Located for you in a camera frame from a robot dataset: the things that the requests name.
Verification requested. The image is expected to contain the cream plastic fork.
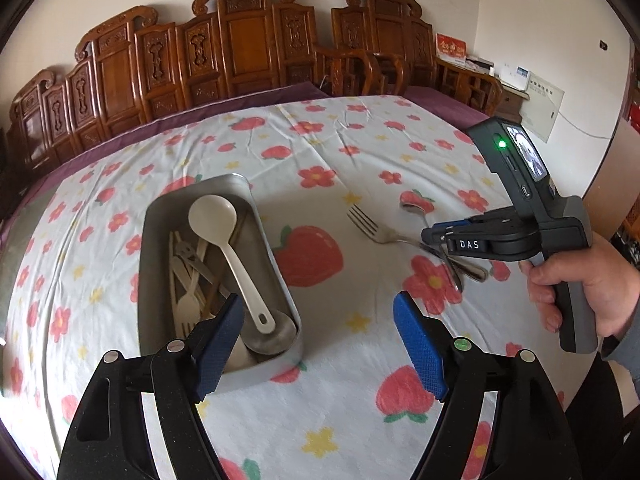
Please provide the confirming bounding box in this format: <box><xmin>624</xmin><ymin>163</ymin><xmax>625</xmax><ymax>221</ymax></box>
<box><xmin>170</xmin><ymin>232</ymin><xmax>208</xmax><ymax>281</ymax></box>
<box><xmin>175</xmin><ymin>260</ymin><xmax>211</xmax><ymax>338</ymax></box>
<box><xmin>192</xmin><ymin>240</ymin><xmax>228</xmax><ymax>306</ymax></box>

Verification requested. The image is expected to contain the purple under cloth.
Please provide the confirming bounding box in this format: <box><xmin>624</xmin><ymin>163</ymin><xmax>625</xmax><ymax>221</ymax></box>
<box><xmin>0</xmin><ymin>82</ymin><xmax>333</xmax><ymax>233</ymax></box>

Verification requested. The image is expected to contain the metal tray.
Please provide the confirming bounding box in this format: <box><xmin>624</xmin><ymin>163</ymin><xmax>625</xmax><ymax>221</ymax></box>
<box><xmin>137</xmin><ymin>173</ymin><xmax>304</xmax><ymax>395</ymax></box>

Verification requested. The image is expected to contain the metal fork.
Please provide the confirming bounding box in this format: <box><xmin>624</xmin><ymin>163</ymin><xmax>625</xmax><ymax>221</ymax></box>
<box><xmin>346</xmin><ymin>204</ymin><xmax>490</xmax><ymax>282</ymax></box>

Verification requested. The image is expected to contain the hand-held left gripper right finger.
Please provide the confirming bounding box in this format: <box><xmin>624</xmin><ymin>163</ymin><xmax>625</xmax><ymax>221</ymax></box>
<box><xmin>392</xmin><ymin>290</ymin><xmax>583</xmax><ymax>480</ymax></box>

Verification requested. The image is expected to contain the carved wooden chair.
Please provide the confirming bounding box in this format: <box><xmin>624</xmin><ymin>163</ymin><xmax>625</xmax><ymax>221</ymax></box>
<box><xmin>330</xmin><ymin>0</ymin><xmax>437</xmax><ymax>96</ymax></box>

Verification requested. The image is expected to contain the red calendar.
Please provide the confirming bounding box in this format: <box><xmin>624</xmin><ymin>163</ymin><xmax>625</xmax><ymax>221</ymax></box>
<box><xmin>436</xmin><ymin>34</ymin><xmax>467</xmax><ymax>63</ymax></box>

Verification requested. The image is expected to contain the cream plastic ladle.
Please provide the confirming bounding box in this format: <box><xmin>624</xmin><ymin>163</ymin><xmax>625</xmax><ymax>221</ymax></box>
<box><xmin>188</xmin><ymin>195</ymin><xmax>277</xmax><ymax>333</ymax></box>

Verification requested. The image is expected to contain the white wall panel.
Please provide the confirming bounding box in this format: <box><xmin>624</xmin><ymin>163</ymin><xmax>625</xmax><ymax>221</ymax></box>
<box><xmin>520</xmin><ymin>79</ymin><xmax>565</xmax><ymax>143</ymax></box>

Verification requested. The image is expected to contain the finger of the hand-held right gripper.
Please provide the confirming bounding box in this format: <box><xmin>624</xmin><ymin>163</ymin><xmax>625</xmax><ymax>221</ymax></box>
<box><xmin>421</xmin><ymin>227</ymin><xmax>497</xmax><ymax>259</ymax></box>
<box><xmin>432</xmin><ymin>216</ymin><xmax>496</xmax><ymax>233</ymax></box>

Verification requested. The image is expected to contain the long carved wooden sofa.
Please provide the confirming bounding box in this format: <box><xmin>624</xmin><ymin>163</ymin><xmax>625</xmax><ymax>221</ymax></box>
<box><xmin>7</xmin><ymin>0</ymin><xmax>321</xmax><ymax>178</ymax></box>

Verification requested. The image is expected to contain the large metal spoon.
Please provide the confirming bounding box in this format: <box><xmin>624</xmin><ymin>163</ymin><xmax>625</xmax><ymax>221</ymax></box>
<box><xmin>240</xmin><ymin>310</ymin><xmax>299</xmax><ymax>357</ymax></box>

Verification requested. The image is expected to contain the floral tablecloth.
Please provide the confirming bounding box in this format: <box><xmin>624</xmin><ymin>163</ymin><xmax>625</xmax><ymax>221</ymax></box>
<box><xmin>0</xmin><ymin>94</ymin><xmax>601</xmax><ymax>480</ymax></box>

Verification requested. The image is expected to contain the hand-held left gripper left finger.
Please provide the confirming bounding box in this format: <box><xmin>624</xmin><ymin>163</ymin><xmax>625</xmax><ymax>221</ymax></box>
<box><xmin>56</xmin><ymin>292</ymin><xmax>246</xmax><ymax>480</ymax></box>

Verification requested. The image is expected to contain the white cable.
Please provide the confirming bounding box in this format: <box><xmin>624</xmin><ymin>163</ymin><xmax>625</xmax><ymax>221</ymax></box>
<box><xmin>557</xmin><ymin>112</ymin><xmax>617</xmax><ymax>141</ymax></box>

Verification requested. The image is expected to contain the person's right hand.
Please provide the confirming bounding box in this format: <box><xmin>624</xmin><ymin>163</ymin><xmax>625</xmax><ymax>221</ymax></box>
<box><xmin>520</xmin><ymin>237</ymin><xmax>640</xmax><ymax>341</ymax></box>

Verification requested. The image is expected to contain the small metal spoon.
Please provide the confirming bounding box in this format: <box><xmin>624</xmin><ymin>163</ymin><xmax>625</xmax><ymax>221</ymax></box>
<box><xmin>400</xmin><ymin>191</ymin><xmax>465</xmax><ymax>292</ymax></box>

